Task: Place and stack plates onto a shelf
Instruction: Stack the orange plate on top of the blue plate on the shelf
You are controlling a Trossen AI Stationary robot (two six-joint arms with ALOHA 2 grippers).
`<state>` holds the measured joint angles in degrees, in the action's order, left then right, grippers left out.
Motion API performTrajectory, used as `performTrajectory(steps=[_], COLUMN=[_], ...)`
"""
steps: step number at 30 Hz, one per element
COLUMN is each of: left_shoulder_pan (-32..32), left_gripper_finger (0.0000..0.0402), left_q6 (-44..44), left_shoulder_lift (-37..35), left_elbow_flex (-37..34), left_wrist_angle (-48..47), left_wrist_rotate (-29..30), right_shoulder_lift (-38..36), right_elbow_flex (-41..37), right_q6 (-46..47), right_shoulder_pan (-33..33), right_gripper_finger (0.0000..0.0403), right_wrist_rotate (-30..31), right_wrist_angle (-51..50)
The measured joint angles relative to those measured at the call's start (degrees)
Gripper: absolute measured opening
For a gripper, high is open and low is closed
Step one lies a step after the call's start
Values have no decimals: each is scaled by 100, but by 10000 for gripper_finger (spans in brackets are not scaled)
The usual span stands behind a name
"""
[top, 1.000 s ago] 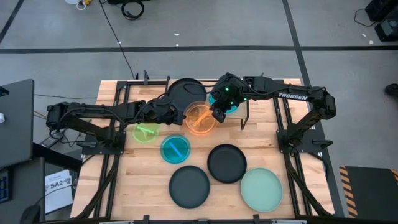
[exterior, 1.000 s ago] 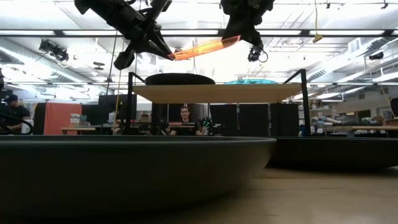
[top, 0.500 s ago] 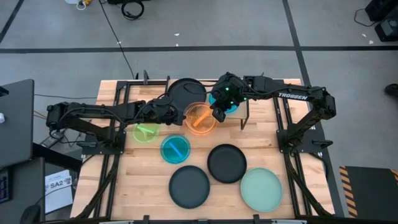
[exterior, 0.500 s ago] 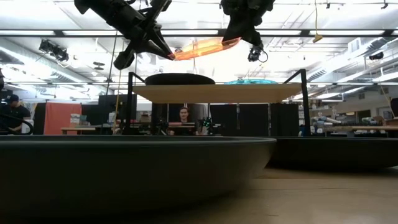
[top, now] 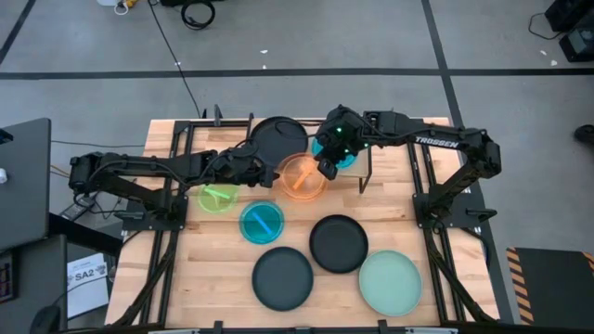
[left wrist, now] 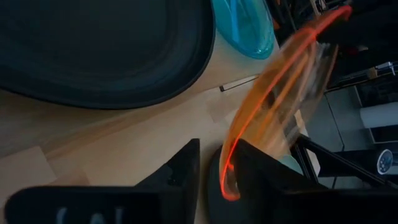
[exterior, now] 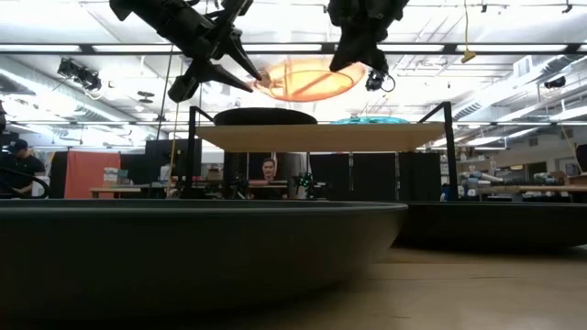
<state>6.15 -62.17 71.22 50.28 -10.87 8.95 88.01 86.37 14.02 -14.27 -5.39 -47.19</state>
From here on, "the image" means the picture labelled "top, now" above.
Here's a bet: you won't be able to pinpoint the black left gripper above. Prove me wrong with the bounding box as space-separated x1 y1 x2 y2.
213 148 281 189

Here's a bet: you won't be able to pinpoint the black aluminium table rig frame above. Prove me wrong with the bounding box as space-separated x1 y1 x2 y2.
106 105 508 334

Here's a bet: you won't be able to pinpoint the person's shoe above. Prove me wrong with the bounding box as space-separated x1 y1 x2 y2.
573 123 594 145

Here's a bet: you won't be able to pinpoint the long black floor cable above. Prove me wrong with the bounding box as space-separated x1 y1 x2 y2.
147 0 204 120

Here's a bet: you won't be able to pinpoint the grey desk top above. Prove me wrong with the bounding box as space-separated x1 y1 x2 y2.
0 117 52 251

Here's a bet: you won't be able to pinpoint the orange transparent plate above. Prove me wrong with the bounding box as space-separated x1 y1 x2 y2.
278 152 329 202

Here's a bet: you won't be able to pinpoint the white paper sheet SA2 print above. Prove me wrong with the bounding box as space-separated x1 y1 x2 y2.
66 252 110 320

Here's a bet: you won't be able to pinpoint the mint green round plate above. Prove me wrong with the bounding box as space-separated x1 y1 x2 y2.
357 250 424 318

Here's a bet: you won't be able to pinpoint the black power adapter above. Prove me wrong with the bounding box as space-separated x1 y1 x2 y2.
58 199 97 222

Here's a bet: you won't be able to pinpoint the black round plate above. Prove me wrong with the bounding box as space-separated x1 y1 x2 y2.
251 246 316 313
249 115 310 169
308 213 370 275

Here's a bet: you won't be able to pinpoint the black computer mouse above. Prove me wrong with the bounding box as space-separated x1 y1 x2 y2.
29 304 62 334

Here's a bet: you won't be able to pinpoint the black equipment case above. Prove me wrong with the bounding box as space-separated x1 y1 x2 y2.
543 0 594 64

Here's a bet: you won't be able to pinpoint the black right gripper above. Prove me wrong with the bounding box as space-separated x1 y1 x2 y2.
316 105 373 182

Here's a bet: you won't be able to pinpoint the dark grey cabinet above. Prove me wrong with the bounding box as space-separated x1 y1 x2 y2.
0 234 70 334

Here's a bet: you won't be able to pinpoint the coiled black cable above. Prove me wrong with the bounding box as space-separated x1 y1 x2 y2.
179 0 217 31

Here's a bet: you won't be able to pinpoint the black mat hazard stripes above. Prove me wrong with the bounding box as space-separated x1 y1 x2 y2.
505 246 594 326

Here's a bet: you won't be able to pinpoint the green transparent plate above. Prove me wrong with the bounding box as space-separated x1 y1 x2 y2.
197 183 239 215

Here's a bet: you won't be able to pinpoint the teal transparent plate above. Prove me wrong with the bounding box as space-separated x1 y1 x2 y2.
310 136 358 171
238 199 286 246

